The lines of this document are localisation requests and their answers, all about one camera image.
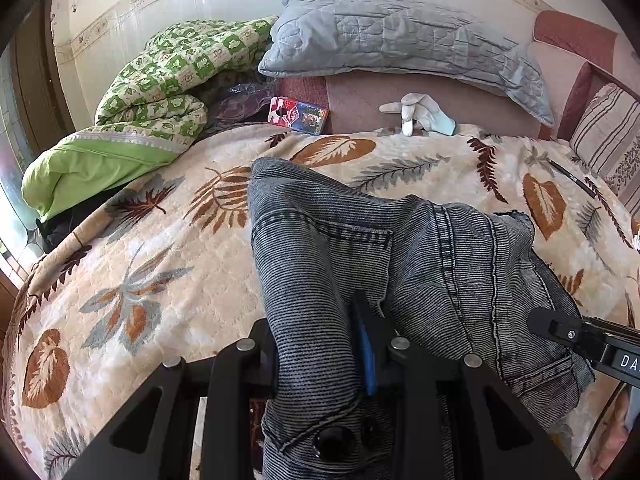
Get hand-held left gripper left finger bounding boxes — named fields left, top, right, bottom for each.
left=62, top=317, right=281, bottom=480

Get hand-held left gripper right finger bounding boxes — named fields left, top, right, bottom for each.
left=349, top=290, right=581, bottom=480

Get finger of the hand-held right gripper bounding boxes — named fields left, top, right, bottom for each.
left=528, top=307, right=609, bottom=356

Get grey denim pants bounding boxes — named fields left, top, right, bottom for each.
left=247, top=156, right=596, bottom=480

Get leaf printed blanket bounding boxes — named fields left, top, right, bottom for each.
left=0, top=122, right=640, bottom=480

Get black pen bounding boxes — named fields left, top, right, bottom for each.
left=549, top=159, right=601, bottom=199

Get striped floral pillow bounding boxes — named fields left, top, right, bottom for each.
left=569, top=82, right=640, bottom=206

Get black cloth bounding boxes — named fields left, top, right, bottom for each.
left=36, top=200, right=104, bottom=256

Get red and blue box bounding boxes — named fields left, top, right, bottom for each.
left=268, top=96, right=331, bottom=135

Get white glove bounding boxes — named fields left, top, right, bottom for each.
left=379, top=92, right=457, bottom=137

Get pink upholstered headboard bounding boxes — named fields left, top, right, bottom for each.
left=272, top=9, right=621, bottom=141

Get purple patterned cloth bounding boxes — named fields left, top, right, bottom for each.
left=205, top=81, right=279, bottom=124

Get green checkered quilt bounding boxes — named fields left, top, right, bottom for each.
left=21, top=15, right=280, bottom=224

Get grey quilted pillow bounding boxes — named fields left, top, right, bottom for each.
left=257, top=0, right=557, bottom=129

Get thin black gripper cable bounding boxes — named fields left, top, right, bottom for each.
left=574, top=383, right=626, bottom=468

